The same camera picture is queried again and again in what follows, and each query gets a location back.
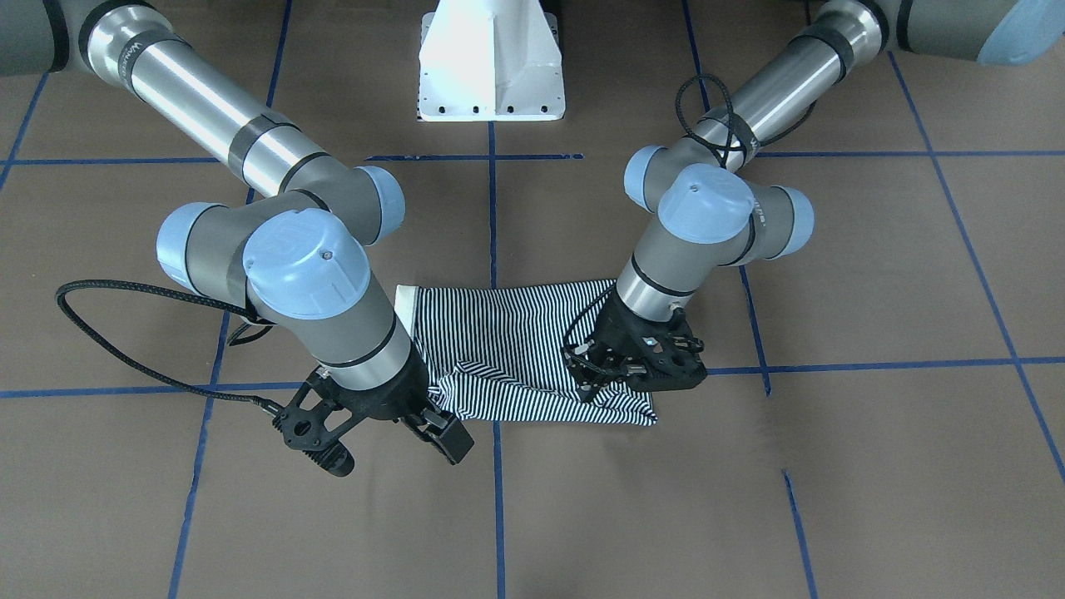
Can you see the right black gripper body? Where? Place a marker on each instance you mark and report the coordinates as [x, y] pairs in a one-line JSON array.
[[385, 399]]

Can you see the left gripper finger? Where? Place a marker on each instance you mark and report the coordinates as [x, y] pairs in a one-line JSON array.
[[575, 357], [590, 380]]

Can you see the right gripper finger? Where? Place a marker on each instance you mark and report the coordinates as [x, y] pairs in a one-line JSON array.
[[447, 433]]

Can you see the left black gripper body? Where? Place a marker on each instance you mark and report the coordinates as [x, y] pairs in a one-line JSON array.
[[617, 337]]

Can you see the blue white striped polo shirt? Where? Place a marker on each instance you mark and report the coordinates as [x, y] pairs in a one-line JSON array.
[[497, 354]]

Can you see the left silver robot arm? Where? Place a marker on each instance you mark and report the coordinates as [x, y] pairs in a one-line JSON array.
[[704, 216]]

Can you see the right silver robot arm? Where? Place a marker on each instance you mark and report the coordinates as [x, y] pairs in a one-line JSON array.
[[294, 259]]

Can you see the blue tape line lengthwise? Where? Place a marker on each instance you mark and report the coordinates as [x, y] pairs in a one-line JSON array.
[[497, 436]]

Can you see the blue tape line crosswise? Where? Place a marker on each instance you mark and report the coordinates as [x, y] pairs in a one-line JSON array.
[[763, 372]]

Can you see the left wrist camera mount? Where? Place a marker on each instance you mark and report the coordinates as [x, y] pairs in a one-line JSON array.
[[662, 356]]

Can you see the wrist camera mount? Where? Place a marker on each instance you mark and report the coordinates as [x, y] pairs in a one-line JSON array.
[[662, 356], [316, 418]]

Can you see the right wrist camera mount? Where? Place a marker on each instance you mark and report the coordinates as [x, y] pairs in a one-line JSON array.
[[316, 418]]

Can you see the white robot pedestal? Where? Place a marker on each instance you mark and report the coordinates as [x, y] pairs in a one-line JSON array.
[[497, 61]]

